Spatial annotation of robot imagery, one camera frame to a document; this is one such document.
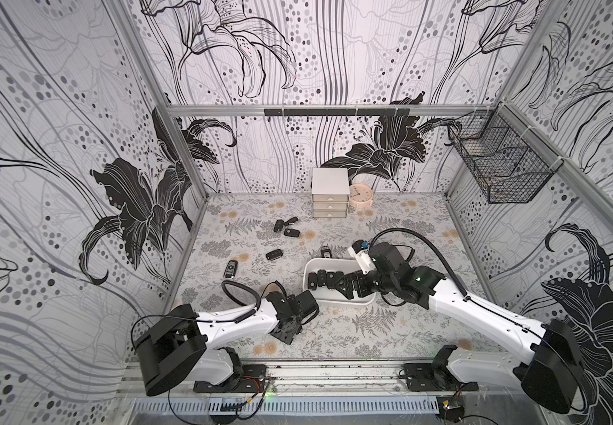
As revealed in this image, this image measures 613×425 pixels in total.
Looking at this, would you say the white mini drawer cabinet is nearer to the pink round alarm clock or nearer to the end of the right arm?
the pink round alarm clock

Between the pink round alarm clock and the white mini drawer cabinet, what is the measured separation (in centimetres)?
7

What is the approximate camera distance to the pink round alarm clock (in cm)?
114

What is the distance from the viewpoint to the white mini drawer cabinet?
1.04 meters
